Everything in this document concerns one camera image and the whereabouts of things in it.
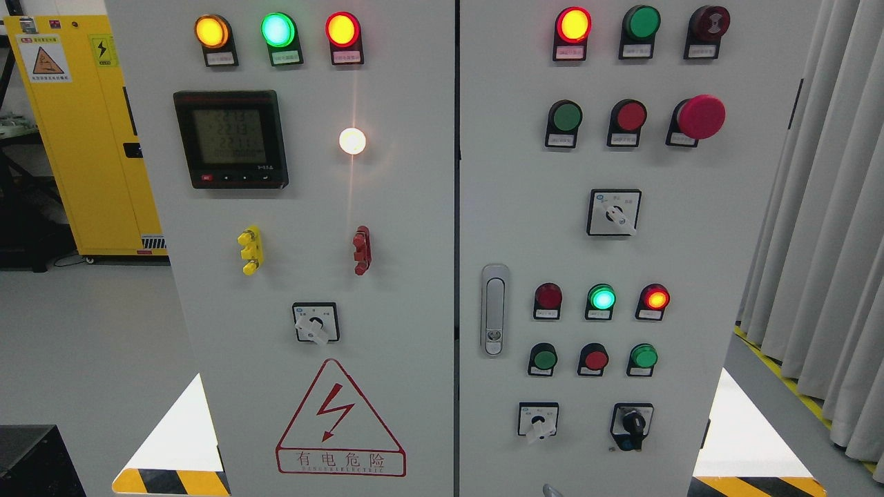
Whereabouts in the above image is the silver cabinet door handle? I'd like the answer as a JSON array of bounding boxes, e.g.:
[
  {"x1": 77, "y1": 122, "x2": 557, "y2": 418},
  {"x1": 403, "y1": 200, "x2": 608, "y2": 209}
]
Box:
[{"x1": 480, "y1": 264, "x2": 510, "y2": 357}]

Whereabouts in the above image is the green push button lower right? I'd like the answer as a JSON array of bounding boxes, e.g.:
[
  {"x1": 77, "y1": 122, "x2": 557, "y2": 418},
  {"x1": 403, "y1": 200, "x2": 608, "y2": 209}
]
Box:
[{"x1": 626, "y1": 343, "x2": 659, "y2": 378}]

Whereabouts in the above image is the upper right selector switch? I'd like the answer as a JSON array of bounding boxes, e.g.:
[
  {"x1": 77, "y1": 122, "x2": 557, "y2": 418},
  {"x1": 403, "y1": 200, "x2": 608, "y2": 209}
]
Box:
[{"x1": 586, "y1": 189, "x2": 642, "y2": 236}]

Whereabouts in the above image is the white lit indicator lamp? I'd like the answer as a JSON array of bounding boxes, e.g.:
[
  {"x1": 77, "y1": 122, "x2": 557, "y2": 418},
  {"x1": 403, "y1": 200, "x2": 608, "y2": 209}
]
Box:
[{"x1": 338, "y1": 127, "x2": 367, "y2": 155}]

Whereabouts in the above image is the red push button upper row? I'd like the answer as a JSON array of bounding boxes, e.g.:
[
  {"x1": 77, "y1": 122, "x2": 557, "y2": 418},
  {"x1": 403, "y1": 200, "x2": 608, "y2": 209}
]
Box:
[{"x1": 606, "y1": 99, "x2": 648, "y2": 148}]

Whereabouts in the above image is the red emergency stop mushroom button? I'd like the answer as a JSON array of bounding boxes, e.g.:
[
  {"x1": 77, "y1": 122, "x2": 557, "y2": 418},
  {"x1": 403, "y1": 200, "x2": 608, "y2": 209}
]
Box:
[{"x1": 665, "y1": 94, "x2": 727, "y2": 148}]

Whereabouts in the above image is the yellow safety storage cabinet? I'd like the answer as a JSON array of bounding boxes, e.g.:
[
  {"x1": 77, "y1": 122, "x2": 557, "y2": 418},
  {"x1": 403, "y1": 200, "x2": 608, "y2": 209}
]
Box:
[{"x1": 4, "y1": 15, "x2": 168, "y2": 258}]

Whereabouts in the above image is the black key selector switch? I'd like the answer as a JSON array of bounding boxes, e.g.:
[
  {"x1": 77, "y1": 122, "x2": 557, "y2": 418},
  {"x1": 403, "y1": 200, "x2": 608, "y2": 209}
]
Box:
[{"x1": 609, "y1": 402, "x2": 654, "y2": 451}]

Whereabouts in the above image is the green push button upper row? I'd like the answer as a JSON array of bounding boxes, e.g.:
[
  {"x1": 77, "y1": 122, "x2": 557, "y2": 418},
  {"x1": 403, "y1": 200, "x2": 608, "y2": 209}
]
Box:
[{"x1": 544, "y1": 99, "x2": 583, "y2": 150}]

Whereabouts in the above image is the left door selector switch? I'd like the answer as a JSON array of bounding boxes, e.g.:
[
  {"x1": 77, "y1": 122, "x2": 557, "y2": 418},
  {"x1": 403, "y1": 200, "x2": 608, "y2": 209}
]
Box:
[{"x1": 291, "y1": 302, "x2": 340, "y2": 345}]

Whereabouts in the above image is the white cabinet door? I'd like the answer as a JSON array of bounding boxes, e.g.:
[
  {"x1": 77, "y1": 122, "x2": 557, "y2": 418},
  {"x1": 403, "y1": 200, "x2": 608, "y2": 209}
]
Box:
[
  {"x1": 460, "y1": 1, "x2": 821, "y2": 496},
  {"x1": 106, "y1": 1, "x2": 456, "y2": 496}
]

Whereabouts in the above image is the red lit lamp lower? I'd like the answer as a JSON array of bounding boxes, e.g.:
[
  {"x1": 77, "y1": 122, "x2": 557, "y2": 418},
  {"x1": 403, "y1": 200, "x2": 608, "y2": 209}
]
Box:
[{"x1": 635, "y1": 283, "x2": 671, "y2": 321}]

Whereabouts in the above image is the red lit lamp top right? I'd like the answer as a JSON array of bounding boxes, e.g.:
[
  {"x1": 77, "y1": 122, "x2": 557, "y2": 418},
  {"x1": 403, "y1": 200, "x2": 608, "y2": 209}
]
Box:
[{"x1": 552, "y1": 6, "x2": 593, "y2": 62}]

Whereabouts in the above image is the black box bottom left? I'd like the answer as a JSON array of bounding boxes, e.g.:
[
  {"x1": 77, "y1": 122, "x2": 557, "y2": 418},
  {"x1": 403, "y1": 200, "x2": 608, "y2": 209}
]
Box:
[{"x1": 1, "y1": 425, "x2": 86, "y2": 496}]

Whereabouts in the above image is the white right cabinet door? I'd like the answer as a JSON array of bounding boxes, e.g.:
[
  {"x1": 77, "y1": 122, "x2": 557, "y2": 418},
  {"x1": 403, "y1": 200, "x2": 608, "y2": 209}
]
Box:
[{"x1": 460, "y1": 1, "x2": 821, "y2": 496}]

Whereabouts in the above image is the black digital power meter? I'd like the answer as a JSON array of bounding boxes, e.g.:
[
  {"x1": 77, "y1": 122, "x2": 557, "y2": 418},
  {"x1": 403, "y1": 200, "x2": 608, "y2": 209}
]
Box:
[{"x1": 173, "y1": 89, "x2": 289, "y2": 189}]

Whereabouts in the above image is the green push button lower left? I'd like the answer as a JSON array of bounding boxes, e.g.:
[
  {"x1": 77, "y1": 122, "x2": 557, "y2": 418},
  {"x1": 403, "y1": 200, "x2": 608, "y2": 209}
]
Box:
[{"x1": 527, "y1": 342, "x2": 558, "y2": 377}]

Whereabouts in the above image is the dark red unlit lamp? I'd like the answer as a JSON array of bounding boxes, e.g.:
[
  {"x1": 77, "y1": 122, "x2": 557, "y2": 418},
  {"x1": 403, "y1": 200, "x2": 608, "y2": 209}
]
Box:
[{"x1": 533, "y1": 282, "x2": 563, "y2": 320}]

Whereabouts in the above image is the red push button lower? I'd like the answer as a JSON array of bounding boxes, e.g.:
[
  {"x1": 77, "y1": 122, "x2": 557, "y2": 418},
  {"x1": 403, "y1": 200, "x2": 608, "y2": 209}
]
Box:
[{"x1": 577, "y1": 342, "x2": 609, "y2": 377}]

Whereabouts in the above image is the dark red buzzer lamp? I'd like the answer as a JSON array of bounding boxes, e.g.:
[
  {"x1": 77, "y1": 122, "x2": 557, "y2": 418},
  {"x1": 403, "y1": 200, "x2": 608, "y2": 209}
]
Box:
[{"x1": 683, "y1": 4, "x2": 731, "y2": 60}]

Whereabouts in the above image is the yellow indicator lamp top left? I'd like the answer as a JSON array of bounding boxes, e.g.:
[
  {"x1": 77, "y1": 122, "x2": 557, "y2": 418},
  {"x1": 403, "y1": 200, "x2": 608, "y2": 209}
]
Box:
[{"x1": 195, "y1": 14, "x2": 239, "y2": 67}]

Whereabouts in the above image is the red test terminal block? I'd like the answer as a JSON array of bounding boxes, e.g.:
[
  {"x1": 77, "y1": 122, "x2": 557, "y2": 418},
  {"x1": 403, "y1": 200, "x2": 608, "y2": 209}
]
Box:
[{"x1": 352, "y1": 225, "x2": 372, "y2": 276}]

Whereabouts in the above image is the yellow test terminal block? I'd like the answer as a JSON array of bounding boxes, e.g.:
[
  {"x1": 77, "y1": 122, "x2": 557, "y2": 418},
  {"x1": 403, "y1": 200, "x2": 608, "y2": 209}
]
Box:
[{"x1": 237, "y1": 224, "x2": 265, "y2": 275}]

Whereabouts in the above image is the lower white selector switch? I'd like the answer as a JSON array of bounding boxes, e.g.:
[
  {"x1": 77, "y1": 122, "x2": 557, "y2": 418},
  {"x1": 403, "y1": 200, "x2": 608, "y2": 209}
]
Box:
[{"x1": 517, "y1": 402, "x2": 561, "y2": 445}]

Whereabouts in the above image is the white left cabinet door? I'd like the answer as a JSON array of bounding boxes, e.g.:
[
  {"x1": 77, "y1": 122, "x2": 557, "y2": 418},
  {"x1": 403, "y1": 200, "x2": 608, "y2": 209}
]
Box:
[{"x1": 106, "y1": 1, "x2": 456, "y2": 496}]

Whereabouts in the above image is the red lit lamp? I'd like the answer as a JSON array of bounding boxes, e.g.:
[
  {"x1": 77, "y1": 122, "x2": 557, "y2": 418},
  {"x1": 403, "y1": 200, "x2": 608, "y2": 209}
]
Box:
[
  {"x1": 552, "y1": 6, "x2": 593, "y2": 62},
  {"x1": 635, "y1": 283, "x2": 671, "y2": 321}
]

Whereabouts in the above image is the red electric hazard warning sticker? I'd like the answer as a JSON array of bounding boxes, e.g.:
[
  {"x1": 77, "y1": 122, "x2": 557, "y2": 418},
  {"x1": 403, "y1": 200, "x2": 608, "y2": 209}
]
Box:
[{"x1": 276, "y1": 358, "x2": 407, "y2": 477}]

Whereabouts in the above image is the red indicator lamp top left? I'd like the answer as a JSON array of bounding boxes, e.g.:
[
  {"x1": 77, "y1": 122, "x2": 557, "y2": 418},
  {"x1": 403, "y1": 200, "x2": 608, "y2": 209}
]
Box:
[{"x1": 325, "y1": 10, "x2": 365, "y2": 66}]

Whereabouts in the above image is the green lit lamp lower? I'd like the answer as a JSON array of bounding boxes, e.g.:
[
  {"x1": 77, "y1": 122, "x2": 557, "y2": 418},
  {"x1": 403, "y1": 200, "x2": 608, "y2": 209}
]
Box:
[{"x1": 584, "y1": 283, "x2": 617, "y2": 321}]

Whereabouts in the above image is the green indicator lamp top left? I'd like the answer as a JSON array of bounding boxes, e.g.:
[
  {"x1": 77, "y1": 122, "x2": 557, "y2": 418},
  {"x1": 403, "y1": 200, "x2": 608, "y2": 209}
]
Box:
[{"x1": 261, "y1": 12, "x2": 304, "y2": 66}]

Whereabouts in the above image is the green unlit lamp top right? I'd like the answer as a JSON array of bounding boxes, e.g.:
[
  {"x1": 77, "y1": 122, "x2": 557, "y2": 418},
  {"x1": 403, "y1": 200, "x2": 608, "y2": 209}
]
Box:
[{"x1": 618, "y1": 4, "x2": 661, "y2": 60}]

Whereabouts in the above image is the grey curtain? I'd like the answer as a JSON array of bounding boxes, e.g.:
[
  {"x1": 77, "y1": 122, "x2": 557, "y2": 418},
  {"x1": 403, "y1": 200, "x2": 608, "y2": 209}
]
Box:
[{"x1": 738, "y1": 1, "x2": 883, "y2": 482}]

